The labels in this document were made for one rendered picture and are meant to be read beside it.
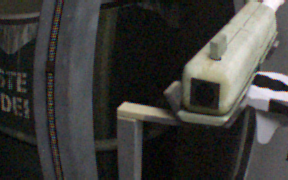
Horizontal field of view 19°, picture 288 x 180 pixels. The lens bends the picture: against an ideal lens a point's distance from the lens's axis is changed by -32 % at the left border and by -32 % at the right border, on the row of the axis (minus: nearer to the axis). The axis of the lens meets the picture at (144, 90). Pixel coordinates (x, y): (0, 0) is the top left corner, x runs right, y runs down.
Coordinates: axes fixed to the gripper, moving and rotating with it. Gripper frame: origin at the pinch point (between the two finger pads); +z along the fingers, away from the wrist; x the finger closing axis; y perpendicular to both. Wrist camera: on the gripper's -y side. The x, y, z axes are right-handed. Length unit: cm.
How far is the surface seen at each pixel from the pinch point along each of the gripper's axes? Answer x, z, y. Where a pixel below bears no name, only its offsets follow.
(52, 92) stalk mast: -3.1, 19.9, 3.7
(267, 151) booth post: 46, 6, 30
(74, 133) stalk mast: -3.1, 17.2, 7.4
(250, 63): -3.4, -0.7, -3.3
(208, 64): -11.3, 1.9, -5.1
